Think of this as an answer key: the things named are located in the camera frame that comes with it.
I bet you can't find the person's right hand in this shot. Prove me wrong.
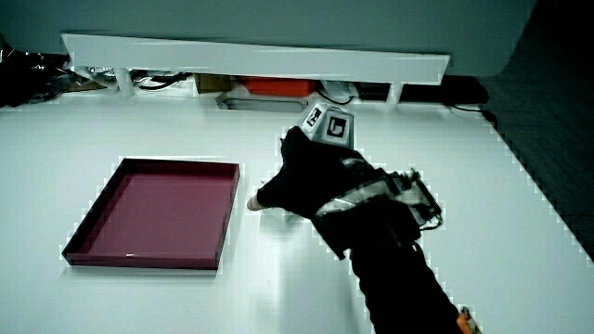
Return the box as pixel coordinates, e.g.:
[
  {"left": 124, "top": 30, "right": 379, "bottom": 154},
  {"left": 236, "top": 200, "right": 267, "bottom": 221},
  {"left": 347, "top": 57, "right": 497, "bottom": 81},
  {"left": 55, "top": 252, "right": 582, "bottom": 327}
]
[{"left": 246, "top": 101, "right": 445, "bottom": 233}]

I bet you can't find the flat grey tray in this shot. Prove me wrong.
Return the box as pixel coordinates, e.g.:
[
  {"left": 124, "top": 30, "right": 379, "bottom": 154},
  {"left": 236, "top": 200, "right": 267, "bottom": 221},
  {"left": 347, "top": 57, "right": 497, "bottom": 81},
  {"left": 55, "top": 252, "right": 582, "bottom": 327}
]
[{"left": 214, "top": 94, "right": 309, "bottom": 113}]

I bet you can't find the white crumpled bag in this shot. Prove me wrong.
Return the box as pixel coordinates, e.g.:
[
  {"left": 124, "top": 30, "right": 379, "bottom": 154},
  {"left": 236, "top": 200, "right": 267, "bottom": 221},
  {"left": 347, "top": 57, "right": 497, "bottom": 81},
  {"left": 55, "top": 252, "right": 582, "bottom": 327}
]
[{"left": 318, "top": 80, "right": 359, "bottom": 105}]

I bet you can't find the orange box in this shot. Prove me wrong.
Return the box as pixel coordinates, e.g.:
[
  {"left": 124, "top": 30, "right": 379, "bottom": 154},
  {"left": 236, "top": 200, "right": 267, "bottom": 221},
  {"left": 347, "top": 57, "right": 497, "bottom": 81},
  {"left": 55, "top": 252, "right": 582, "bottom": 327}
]
[{"left": 240, "top": 76, "right": 319, "bottom": 98}]

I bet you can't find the brown cardboard box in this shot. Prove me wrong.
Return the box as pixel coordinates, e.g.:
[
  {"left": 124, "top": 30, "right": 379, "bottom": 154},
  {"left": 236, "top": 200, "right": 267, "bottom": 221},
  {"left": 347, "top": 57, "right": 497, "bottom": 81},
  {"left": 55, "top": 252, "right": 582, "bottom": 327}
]
[{"left": 194, "top": 73, "right": 233, "bottom": 95}]

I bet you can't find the long white raised shelf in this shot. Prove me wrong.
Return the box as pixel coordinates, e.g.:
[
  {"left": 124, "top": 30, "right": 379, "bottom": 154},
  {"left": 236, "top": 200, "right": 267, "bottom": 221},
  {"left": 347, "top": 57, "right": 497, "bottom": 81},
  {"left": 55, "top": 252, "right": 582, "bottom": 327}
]
[{"left": 60, "top": 32, "right": 451, "bottom": 110}]

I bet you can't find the maroon square tray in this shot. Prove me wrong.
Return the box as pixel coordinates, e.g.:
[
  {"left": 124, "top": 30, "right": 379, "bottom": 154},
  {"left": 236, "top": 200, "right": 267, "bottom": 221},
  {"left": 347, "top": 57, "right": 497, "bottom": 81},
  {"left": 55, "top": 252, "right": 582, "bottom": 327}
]
[{"left": 61, "top": 157, "right": 241, "bottom": 271}]

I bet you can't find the long black box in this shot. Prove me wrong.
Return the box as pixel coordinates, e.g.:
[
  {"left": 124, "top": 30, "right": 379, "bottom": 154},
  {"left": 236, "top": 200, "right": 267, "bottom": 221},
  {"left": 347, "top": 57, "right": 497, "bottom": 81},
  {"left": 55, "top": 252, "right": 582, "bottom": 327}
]
[{"left": 355, "top": 75, "right": 490, "bottom": 106}]

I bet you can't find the orange and black tool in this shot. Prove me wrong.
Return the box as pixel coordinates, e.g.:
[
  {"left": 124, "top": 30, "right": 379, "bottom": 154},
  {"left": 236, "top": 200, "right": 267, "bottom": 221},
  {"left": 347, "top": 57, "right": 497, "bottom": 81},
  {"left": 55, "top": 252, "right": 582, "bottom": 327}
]
[{"left": 456, "top": 305, "right": 483, "bottom": 334}]

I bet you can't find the black plastic bag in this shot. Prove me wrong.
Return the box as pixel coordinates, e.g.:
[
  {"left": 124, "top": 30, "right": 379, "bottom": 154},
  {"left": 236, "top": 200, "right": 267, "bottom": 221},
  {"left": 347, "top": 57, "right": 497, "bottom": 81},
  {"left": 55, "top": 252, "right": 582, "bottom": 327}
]
[{"left": 0, "top": 39, "right": 108, "bottom": 109}]

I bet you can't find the black cable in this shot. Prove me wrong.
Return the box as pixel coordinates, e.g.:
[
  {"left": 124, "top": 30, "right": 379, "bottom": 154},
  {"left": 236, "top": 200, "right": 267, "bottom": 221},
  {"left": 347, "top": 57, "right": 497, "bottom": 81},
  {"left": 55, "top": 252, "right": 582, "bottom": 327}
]
[
  {"left": 132, "top": 71, "right": 192, "bottom": 92},
  {"left": 445, "top": 103, "right": 498, "bottom": 129}
]

